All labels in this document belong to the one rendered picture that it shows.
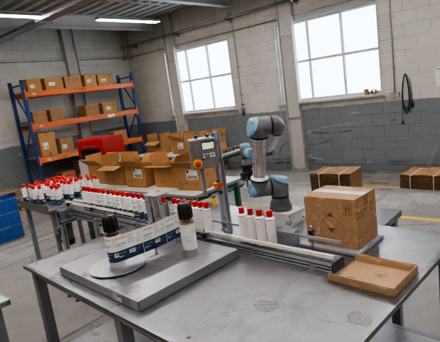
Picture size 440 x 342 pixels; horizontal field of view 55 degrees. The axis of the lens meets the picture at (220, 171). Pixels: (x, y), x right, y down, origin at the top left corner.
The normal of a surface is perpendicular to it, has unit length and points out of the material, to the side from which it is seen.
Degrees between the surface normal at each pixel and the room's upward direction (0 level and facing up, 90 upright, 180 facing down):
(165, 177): 90
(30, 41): 90
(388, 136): 90
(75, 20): 90
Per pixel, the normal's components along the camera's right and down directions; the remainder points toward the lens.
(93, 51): 0.75, 0.02
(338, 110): -0.64, 0.22
